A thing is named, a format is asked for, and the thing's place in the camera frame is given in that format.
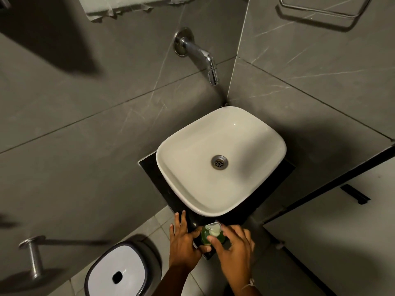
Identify person's left forearm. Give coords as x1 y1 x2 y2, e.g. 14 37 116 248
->
152 263 194 296

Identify person's left hand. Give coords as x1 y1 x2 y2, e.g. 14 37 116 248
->
168 210 212 271

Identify person's right hand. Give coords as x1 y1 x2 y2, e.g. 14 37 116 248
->
206 224 256 287

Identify black door handle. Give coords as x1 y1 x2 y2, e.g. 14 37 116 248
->
340 184 371 205

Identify white lidded trash bin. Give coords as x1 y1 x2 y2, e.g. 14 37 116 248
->
84 242 162 296

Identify black door frame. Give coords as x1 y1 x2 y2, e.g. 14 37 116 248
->
262 144 395 226

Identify white ceramic sink basin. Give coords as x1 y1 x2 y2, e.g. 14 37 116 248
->
156 106 287 217

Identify green soap bottle white cap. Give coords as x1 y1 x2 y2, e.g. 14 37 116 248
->
200 222 226 246

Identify chrome sink drain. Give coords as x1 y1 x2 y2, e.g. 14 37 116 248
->
211 155 229 171

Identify chrome wall faucet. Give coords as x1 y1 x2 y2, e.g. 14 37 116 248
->
173 27 220 87

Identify person's right forearm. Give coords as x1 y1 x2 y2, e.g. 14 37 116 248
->
228 280 263 296

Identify chrome towel rail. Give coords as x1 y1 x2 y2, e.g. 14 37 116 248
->
276 0 374 20

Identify chrome wall holder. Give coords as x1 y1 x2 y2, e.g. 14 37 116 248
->
18 235 47 280

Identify white door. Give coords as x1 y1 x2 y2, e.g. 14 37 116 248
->
264 157 395 296

